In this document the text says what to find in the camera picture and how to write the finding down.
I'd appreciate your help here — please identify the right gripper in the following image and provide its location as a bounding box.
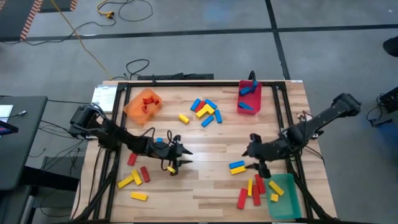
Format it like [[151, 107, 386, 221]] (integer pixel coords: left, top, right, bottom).
[[241, 133, 277, 179]]

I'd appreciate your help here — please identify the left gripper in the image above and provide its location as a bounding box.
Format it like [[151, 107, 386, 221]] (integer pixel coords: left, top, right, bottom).
[[154, 134, 193, 177]]

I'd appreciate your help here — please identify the green translucent plastic bin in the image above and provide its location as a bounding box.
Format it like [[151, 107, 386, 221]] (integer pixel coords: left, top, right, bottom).
[[264, 173, 302, 220]]

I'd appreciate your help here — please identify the pink-red translucent plastic bin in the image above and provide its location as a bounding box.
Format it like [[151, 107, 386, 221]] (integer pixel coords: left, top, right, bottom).
[[237, 80, 263, 115]]

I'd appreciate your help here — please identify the orange translucent plastic bin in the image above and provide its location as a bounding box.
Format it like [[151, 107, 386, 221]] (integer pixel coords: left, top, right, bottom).
[[123, 88, 163, 126]]

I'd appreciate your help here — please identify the black power strip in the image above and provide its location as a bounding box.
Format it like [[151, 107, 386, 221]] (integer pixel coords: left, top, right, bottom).
[[137, 73, 215, 81]]

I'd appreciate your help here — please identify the white paper booklet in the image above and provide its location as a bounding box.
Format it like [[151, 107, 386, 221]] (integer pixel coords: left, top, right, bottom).
[[89, 84, 118, 114]]

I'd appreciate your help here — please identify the black desk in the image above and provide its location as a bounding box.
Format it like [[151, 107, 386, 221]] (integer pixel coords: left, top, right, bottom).
[[0, 95, 49, 191]]

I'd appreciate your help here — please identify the black round object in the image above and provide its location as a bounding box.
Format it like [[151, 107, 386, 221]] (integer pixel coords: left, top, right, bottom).
[[382, 36, 398, 58]]

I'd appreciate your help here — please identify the dark tablet screen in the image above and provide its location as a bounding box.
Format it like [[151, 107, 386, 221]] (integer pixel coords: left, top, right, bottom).
[[0, 119, 19, 136]]

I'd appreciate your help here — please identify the white paper sheet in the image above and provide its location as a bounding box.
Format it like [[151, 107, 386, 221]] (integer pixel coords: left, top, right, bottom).
[[0, 105, 15, 124]]

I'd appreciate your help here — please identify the black mat striped edge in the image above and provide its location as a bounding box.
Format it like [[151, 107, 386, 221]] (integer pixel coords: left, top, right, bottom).
[[40, 0, 78, 13], [0, 0, 44, 41]]

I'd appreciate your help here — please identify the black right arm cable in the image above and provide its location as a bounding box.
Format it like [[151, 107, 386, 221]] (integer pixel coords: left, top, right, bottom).
[[279, 119, 326, 162]]

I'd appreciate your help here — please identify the black aluminium table frame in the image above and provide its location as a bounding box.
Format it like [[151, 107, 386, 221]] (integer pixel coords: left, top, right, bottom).
[[73, 80, 338, 224]]

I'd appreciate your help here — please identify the black floor cable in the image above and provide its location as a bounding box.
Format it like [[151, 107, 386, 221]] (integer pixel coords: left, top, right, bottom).
[[111, 58, 150, 81], [117, 0, 154, 22], [0, 17, 118, 46]]

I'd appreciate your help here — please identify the black equipment with cables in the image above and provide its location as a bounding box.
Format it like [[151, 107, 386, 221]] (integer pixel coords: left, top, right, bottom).
[[366, 86, 398, 128]]

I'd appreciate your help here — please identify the long yellow cable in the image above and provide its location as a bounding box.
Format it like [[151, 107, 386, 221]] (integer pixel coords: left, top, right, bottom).
[[49, 0, 113, 80]]

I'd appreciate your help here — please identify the yellow plug cord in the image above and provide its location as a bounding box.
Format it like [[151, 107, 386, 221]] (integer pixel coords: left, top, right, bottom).
[[96, 0, 116, 19]]

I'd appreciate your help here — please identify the cable with silver plug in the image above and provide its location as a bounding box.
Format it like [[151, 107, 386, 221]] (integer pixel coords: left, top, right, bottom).
[[0, 110, 28, 119]]

